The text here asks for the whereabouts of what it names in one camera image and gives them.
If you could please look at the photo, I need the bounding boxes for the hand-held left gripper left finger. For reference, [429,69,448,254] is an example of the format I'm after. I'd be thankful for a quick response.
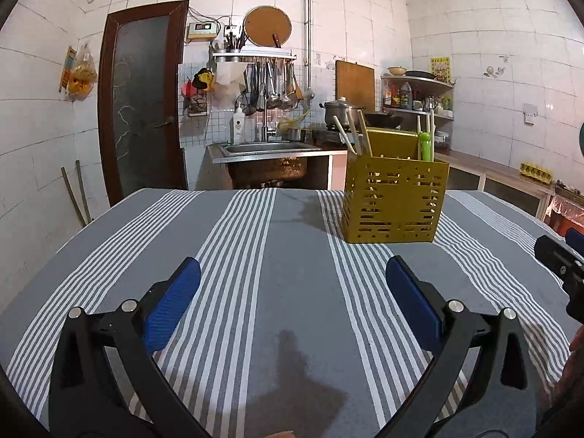
[48,258,211,438]

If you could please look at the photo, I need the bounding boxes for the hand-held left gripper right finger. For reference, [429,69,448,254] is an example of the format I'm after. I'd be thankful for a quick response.
[374,255,539,438]

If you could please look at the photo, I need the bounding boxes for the yellow perforated utensil holder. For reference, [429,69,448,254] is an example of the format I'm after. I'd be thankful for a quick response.
[342,128,450,244]

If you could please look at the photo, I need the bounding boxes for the green frog-handled utensil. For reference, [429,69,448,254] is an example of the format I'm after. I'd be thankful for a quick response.
[417,131,434,163]

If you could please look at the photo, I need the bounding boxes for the person's right hand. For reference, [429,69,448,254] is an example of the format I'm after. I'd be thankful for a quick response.
[550,324,584,420]

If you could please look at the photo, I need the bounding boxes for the red plastic sheet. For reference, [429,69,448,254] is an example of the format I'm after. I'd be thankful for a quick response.
[545,187,584,234]

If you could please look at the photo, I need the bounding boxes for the yellow egg carton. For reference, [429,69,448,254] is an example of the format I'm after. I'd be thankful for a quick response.
[520,162,554,180]

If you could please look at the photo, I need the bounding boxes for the kitchen counter cabinet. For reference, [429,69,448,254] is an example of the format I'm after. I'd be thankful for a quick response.
[438,148,556,220]

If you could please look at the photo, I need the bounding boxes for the grey white striped tablecloth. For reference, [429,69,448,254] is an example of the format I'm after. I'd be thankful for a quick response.
[0,187,584,438]

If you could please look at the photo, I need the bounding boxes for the leaning wooden sticks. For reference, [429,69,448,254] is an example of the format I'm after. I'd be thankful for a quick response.
[61,160,92,229]

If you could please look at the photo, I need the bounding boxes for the steel kitchen sink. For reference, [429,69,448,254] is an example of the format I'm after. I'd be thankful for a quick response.
[207,141,350,191]

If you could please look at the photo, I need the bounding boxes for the black wok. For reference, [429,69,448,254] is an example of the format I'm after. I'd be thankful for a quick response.
[365,112,405,130]

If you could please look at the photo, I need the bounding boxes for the gas stove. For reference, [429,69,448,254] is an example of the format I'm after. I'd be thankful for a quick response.
[310,130,350,147]

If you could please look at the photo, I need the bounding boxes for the white soap bottle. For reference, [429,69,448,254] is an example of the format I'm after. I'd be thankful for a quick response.
[230,103,245,145]

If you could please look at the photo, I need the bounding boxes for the metal faucet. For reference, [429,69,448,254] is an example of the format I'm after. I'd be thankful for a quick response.
[260,100,277,142]

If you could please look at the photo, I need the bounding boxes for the steel cooking pot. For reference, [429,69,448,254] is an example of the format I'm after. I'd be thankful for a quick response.
[320,97,361,131]

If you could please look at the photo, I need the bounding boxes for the dark wooden glass door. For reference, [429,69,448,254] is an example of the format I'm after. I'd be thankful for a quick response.
[98,0,190,209]

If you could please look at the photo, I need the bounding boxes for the yellow black hanging glove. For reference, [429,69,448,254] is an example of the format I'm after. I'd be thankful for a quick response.
[192,68,215,93]

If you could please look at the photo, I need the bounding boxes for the rectangular wooden cutting board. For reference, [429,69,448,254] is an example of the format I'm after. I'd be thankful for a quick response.
[335,59,376,113]

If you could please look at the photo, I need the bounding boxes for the white hanging cloth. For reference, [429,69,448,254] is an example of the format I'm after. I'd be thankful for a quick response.
[215,63,246,99]

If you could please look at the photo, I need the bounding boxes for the row of hanging metal ladles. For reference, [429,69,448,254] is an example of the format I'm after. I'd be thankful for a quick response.
[242,59,304,116]

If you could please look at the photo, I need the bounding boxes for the plastic bag of oranges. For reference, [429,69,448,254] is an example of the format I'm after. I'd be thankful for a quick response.
[64,43,99,101]

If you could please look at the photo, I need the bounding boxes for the hanging printed card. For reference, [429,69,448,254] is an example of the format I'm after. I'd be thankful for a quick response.
[58,46,78,93]

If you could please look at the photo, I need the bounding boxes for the utensil cup with knives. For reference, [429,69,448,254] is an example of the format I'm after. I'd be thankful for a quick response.
[223,27,247,54]

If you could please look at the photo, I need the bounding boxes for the round wooden board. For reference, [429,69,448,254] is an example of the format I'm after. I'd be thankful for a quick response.
[243,6,293,50]

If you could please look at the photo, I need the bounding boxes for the corner wall shelf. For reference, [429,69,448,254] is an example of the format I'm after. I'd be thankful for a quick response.
[381,75,456,151]

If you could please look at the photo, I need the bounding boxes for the yellow wall poster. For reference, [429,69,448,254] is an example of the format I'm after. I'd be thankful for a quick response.
[430,57,452,84]

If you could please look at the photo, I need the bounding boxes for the metal wall rack shelf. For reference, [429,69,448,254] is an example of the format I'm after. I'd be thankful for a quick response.
[212,49,297,63]

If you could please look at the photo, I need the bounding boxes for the beige wall controller box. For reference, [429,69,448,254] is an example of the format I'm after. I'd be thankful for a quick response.
[185,22,219,40]

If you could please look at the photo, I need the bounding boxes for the vertical wall pipe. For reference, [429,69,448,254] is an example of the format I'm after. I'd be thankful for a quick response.
[303,0,316,102]

